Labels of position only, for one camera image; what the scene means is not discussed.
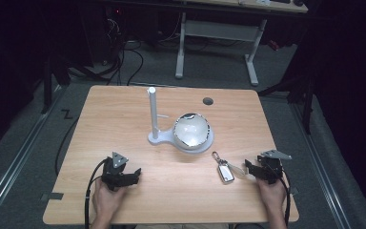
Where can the silver car key with clip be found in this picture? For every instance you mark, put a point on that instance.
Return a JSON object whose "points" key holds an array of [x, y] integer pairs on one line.
{"points": [[225, 172]]}

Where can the black metal stand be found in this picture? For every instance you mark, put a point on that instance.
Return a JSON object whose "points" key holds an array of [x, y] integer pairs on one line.
{"points": [[305, 95]]}

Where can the white stand with pole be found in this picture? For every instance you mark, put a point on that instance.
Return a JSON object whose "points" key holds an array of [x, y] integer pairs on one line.
{"points": [[155, 120]]}

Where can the person's left hand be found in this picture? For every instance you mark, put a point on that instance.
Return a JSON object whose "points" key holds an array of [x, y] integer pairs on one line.
{"points": [[106, 199]]}

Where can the white-framed wooden desk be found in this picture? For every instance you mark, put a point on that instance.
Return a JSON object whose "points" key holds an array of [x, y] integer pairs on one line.
{"points": [[217, 30]]}

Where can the metal floor rail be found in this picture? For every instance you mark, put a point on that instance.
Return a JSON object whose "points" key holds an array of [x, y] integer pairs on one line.
{"points": [[16, 162], [321, 168]]}

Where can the person's right hand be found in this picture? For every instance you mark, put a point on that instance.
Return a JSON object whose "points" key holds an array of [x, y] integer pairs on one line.
{"points": [[272, 194]]}

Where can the black tape strip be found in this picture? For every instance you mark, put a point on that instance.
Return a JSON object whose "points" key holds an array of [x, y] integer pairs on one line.
{"points": [[56, 196]]}

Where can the dark computer tower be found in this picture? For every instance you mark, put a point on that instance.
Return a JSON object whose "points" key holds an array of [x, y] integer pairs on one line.
{"points": [[106, 31]]}

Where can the round black table grommet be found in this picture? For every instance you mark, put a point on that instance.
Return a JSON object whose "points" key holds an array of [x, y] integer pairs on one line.
{"points": [[207, 101]]}

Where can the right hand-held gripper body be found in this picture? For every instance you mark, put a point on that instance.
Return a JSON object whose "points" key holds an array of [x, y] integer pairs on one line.
{"points": [[270, 166]]}

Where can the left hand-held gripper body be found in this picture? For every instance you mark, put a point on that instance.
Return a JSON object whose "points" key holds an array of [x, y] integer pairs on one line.
{"points": [[114, 174]]}

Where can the white bowl with silver rim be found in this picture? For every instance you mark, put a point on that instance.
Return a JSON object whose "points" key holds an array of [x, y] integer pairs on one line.
{"points": [[191, 130]]}

